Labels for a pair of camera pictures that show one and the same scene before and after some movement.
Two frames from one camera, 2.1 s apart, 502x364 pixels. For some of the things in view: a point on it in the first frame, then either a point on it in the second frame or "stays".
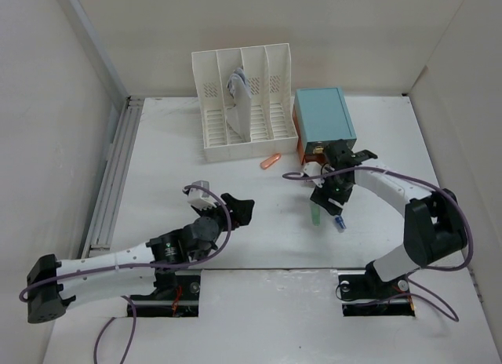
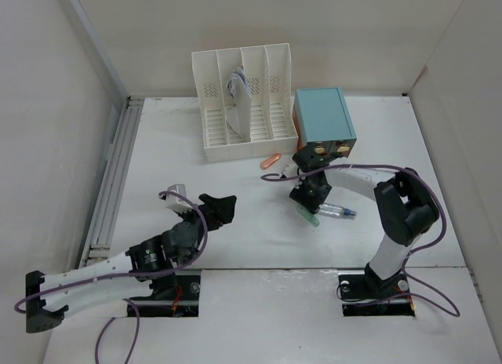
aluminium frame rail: (103, 222) stays
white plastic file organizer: (268, 71) stays
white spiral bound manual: (239, 114) stays
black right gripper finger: (332, 200) to (311, 194)
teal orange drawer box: (321, 118) stays
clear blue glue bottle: (340, 223) to (336, 211)
